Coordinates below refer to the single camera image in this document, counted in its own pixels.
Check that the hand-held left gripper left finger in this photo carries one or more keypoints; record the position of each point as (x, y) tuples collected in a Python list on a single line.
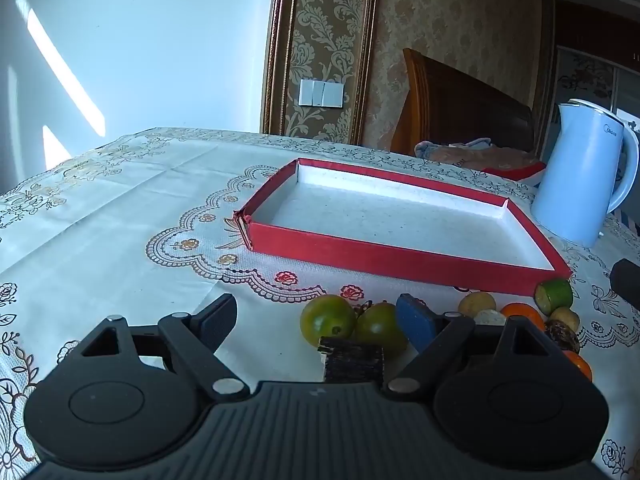
[(220, 320)]

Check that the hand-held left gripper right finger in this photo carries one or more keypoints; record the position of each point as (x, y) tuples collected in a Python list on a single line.
[(415, 325)]

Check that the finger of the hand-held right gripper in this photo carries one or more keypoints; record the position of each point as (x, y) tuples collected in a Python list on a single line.
[(627, 281)]

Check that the yellow longan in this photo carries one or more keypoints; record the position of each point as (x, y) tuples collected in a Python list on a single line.
[(566, 319), (475, 304)]

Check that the red cardboard tray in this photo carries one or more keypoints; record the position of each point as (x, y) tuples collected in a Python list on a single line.
[(400, 260)]

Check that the green cucumber piece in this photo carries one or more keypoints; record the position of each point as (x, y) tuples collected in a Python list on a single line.
[(557, 295)]

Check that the dark sugarcane piece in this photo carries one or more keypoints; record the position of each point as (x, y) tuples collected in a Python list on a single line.
[(350, 360)]

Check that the dark water chestnut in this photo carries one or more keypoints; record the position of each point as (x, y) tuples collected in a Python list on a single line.
[(562, 337)]

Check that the orange tangerine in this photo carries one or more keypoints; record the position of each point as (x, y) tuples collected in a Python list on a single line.
[(580, 365), (522, 311)]

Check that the green tangerine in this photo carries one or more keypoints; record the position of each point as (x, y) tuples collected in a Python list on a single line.
[(325, 317), (380, 327)]

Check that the white fruit piece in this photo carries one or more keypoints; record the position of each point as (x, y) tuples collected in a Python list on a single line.
[(489, 317)]

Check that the white electric kettle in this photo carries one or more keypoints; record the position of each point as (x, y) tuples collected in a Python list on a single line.
[(580, 175)]

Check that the floral lace tablecloth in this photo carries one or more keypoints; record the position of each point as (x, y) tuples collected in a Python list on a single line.
[(125, 210)]

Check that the folded cloth on chair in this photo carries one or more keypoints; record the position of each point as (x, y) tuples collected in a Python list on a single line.
[(475, 155)]

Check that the wooden chair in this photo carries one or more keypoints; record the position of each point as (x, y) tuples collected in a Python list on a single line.
[(450, 110)]

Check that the wardrobe with patterned doors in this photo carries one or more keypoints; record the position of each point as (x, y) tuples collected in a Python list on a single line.
[(585, 60)]

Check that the wooden framed wallpaper panel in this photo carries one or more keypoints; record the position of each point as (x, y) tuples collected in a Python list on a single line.
[(320, 35)]

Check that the white wall light switch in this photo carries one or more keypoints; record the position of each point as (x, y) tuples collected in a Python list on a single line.
[(321, 93)]

